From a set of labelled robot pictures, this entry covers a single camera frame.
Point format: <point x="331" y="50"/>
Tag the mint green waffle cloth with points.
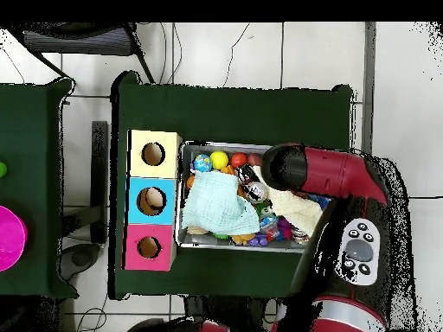
<point x="218" y="204"/>

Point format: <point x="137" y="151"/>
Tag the small green object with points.
<point x="2" y="169"/>

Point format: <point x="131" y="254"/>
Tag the wooden box with three holes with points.
<point x="162" y="235"/>

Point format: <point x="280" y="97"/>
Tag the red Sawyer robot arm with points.
<point x="328" y="173"/>

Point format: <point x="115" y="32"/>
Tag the black upright panel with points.
<point x="99" y="155"/>

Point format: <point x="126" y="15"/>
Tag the brown football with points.
<point x="254" y="159"/>

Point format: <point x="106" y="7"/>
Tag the black mesh chair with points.
<point x="79" y="41"/>

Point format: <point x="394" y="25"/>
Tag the pink round disc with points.
<point x="10" y="238"/>

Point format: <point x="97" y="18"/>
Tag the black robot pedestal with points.
<point x="225" y="311"/>

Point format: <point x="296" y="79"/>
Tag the crushed black drink can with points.
<point x="245" y="173"/>

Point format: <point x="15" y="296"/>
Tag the yellow ball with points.
<point x="219" y="160"/>

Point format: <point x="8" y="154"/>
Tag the cream waffle cloth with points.
<point x="294" y="207"/>

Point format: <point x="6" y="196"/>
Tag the dark grey oval base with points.
<point x="81" y="257"/>

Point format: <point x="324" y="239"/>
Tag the orange ball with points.
<point x="238" y="159"/>

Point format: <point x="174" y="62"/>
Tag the globe print ball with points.
<point x="202" y="163"/>

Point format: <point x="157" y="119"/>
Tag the dark green side tablecloth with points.
<point x="31" y="138"/>

